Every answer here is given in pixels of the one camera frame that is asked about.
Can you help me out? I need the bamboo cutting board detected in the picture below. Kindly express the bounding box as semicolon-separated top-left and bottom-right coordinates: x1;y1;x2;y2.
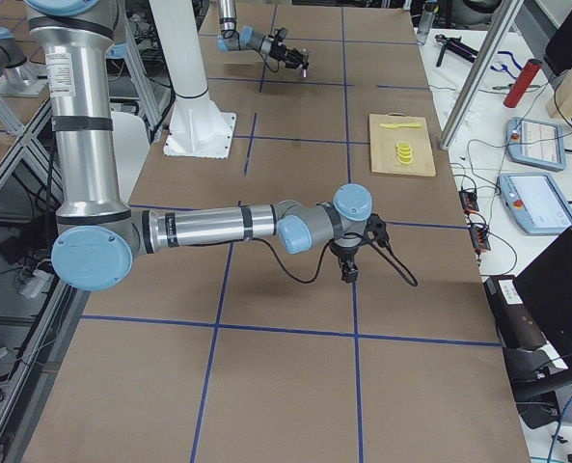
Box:
368;114;436;177

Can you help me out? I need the aluminium frame post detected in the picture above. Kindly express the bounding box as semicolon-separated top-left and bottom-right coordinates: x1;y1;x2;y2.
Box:
438;0;524;150

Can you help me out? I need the red cylinder bottle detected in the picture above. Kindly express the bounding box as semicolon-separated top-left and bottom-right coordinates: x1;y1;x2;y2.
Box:
503;58;542;108

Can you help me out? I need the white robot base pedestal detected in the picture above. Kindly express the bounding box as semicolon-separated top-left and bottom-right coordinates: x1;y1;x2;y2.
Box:
150;0;236;159

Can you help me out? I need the yellow plastic knife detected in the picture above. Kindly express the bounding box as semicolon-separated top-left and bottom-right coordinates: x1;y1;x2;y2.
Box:
379;123;422;130

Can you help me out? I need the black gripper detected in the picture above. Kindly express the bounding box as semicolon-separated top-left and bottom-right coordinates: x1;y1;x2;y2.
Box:
329;236;362;284
281;45;311;70

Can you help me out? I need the near teach pendant tablet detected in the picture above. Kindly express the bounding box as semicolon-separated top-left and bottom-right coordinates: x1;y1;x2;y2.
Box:
498;173;572;235

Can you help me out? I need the far teach pendant tablet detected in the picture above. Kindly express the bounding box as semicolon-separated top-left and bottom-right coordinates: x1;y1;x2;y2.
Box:
506;117;566;172

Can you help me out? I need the teach pendant tablet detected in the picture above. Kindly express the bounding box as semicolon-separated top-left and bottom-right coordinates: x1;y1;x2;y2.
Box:
498;173;572;235
506;117;566;172

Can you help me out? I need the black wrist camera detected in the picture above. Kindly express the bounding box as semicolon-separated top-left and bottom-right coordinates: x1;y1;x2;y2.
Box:
365;213;392;251
274;27;287;44

